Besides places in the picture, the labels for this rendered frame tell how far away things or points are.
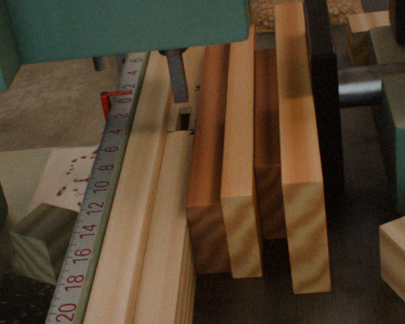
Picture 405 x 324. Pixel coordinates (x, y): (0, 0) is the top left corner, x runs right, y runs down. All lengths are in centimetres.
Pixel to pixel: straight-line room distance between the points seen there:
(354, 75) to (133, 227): 18
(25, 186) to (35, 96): 207
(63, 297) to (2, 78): 15
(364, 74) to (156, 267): 19
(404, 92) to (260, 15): 28
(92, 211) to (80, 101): 230
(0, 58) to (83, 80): 240
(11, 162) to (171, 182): 37
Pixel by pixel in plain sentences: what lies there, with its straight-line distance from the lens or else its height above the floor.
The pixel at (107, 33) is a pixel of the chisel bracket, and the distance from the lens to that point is 50.
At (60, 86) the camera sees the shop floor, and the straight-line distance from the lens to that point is 288.
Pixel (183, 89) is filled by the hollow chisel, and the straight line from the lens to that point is 55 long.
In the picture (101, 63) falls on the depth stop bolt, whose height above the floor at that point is 96.
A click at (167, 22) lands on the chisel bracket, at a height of 102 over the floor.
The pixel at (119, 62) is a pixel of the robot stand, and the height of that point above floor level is 74.
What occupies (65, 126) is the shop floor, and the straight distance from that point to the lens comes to 263.
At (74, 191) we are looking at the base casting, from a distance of 77.
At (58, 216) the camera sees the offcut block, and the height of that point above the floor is 84.
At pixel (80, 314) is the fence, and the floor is 95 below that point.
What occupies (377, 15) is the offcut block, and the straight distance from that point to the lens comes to 69.
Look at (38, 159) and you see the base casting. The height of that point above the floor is 80.
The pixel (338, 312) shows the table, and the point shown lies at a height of 90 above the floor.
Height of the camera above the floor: 120
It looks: 31 degrees down
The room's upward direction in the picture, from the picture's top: 9 degrees counter-clockwise
